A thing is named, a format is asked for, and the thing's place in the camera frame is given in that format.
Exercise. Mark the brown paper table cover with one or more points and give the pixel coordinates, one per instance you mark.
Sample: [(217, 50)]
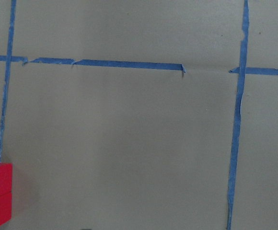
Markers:
[(111, 148)]

